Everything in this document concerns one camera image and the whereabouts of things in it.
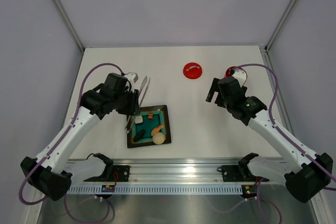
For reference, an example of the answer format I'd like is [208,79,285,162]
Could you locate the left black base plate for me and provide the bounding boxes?
[85,165,130,183]

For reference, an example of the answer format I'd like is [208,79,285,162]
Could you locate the right aluminium frame post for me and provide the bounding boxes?
[264,0,298,54]

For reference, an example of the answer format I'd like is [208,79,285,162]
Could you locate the round white bun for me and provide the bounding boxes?
[152,132,165,145]

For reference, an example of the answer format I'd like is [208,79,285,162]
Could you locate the black seaweed piece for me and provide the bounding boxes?
[133,130,146,143]

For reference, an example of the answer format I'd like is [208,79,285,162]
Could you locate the left small circuit board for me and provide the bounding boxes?
[101,185,115,193]

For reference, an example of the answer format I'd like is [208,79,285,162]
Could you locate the white slotted cable duct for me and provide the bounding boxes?
[67,184,243,195]

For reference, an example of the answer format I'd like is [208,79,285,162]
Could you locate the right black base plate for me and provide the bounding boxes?
[217,165,261,183]

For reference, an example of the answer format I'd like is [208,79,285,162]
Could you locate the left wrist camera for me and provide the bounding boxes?
[124,72,139,92]

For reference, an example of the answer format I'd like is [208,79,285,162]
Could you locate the orange salmon piece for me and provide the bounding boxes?
[151,124,164,136]

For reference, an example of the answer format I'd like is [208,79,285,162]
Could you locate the left aluminium frame post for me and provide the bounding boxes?
[51,0,85,55]

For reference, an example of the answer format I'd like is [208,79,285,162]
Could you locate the aluminium frame post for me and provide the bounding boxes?
[264,0,298,54]
[51,0,85,55]

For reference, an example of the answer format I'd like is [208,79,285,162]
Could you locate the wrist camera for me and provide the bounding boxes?
[124,72,139,92]
[230,68,248,87]

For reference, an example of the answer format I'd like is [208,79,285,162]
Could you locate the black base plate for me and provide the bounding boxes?
[85,165,130,183]
[217,165,261,183]

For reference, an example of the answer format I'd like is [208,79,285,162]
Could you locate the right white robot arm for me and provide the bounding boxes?
[206,77,333,203]

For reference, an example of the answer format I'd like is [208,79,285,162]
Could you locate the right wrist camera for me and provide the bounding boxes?
[230,68,248,87]

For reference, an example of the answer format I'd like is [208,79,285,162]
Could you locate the small circuit board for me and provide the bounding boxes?
[242,185,258,197]
[101,185,115,193]

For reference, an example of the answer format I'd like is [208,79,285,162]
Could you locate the aluminium mounting rail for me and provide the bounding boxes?
[65,157,320,185]

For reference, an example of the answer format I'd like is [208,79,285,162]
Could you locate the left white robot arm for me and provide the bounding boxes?
[20,72,139,201]

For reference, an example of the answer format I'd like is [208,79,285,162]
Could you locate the red cylindrical container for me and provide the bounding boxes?
[225,66,243,77]

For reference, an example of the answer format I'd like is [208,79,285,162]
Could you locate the white sushi roll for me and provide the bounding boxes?
[134,115,143,124]

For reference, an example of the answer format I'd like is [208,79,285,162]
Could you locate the red round lid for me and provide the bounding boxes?
[183,62,203,79]

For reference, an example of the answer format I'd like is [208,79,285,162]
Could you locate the long metal tongs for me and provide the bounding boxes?
[124,76,151,134]

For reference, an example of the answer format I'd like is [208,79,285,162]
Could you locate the right small circuit board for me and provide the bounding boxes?
[242,185,258,197]

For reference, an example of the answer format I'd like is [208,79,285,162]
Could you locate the square dark teal plate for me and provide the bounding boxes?
[127,104,172,148]

